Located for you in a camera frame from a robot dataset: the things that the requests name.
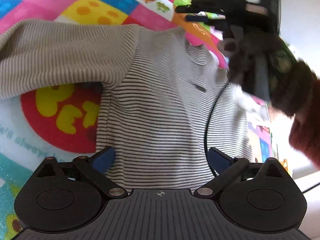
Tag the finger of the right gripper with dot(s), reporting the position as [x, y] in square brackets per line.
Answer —
[218, 23]
[196, 8]

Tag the red fuzzy sleeve forearm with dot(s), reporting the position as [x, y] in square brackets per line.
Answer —
[304, 135]

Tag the colourful cartoon play mat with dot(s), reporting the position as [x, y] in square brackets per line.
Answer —
[62, 119]

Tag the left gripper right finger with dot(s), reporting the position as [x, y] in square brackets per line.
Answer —
[228, 171]

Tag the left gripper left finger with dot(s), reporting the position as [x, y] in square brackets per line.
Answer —
[93, 169]

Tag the beige striped shirt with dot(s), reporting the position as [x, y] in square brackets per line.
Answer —
[163, 99]

